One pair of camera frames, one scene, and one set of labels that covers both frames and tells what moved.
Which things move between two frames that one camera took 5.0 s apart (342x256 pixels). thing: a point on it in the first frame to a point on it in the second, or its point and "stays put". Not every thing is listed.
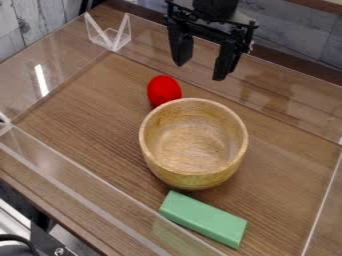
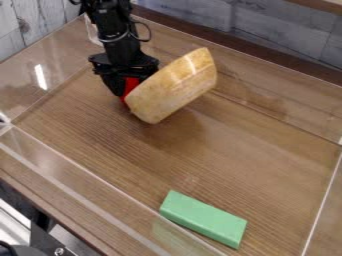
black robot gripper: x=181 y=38 to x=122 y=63
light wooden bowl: x=192 y=140 to x=179 y=83
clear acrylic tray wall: x=88 y=203 stays put
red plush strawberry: x=163 y=88 to x=129 y=84
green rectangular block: x=216 y=223 stays put
